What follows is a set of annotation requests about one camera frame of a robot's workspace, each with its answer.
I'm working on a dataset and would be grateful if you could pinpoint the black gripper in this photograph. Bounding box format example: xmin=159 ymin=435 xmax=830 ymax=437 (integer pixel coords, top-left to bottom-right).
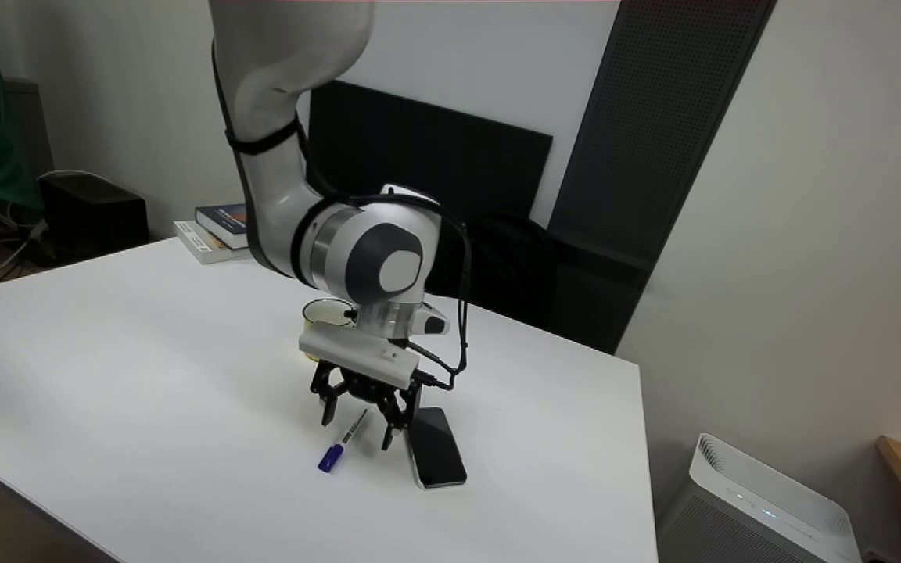
xmin=305 ymin=355 xmax=427 ymax=452

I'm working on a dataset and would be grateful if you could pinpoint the blue capped white marker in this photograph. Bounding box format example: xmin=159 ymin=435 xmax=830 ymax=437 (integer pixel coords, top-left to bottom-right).
xmin=316 ymin=405 xmax=373 ymax=474

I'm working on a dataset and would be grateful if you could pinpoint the black smartphone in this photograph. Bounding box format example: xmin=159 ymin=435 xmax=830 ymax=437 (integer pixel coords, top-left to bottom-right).
xmin=404 ymin=403 xmax=469 ymax=490

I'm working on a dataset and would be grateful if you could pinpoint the black office chair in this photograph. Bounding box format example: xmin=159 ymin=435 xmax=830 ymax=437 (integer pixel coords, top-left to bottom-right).
xmin=439 ymin=212 xmax=654 ymax=355

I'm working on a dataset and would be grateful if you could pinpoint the white paperback book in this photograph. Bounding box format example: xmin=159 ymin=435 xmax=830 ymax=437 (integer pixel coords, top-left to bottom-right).
xmin=171 ymin=215 xmax=257 ymax=267

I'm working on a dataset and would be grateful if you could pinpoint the black leaning board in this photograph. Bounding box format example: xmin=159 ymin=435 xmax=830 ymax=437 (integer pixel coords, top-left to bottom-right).
xmin=304 ymin=77 xmax=557 ymax=290

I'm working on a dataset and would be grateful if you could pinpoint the black speaker box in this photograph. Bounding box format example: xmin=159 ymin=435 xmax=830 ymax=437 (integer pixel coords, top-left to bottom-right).
xmin=37 ymin=168 xmax=152 ymax=267

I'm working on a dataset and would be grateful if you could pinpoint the grey plastic bin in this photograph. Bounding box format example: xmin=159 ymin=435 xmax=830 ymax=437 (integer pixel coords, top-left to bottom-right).
xmin=657 ymin=432 xmax=865 ymax=563

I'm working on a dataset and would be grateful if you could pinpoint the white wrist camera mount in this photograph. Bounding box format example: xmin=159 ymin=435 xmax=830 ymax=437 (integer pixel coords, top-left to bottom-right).
xmin=294 ymin=317 xmax=425 ymax=387

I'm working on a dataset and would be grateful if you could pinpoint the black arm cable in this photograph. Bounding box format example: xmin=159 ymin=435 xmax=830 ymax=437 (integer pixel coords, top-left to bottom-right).
xmin=386 ymin=184 xmax=476 ymax=394

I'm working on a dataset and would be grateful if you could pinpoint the dark tall wall panel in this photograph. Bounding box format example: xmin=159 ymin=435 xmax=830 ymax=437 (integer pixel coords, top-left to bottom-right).
xmin=547 ymin=0 xmax=778 ymax=269

